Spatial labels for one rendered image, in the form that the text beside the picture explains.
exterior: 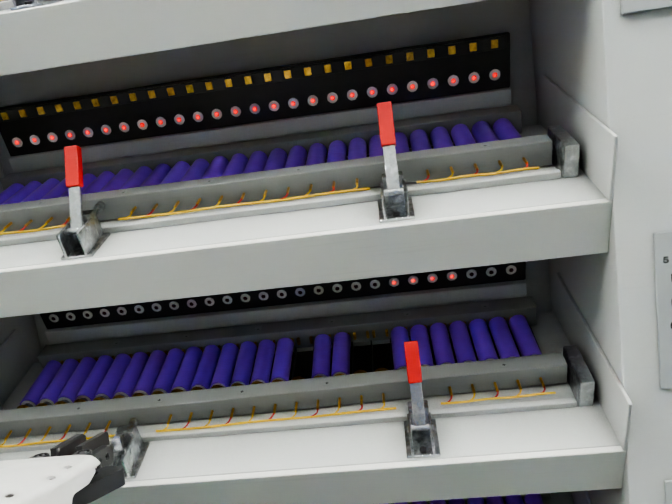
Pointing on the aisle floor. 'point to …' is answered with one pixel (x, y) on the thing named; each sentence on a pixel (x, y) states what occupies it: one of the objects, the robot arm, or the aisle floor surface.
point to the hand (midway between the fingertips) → (82, 459)
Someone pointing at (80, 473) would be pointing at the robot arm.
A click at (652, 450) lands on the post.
